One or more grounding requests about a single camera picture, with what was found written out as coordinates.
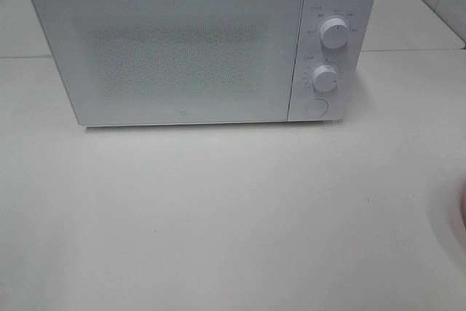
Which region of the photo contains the white control knob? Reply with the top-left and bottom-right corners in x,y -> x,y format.
318,15 -> 350,50
311,65 -> 339,92

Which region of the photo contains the pink round plate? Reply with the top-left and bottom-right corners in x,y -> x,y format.
458,186 -> 466,228

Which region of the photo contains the round white door button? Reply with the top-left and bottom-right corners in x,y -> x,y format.
306,99 -> 328,118

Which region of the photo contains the white microwave door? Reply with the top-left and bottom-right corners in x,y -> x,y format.
32,0 -> 302,127

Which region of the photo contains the upper white control knob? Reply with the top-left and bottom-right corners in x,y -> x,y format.
318,15 -> 350,50

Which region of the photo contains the lower white control knob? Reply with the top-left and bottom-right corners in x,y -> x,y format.
311,65 -> 339,92

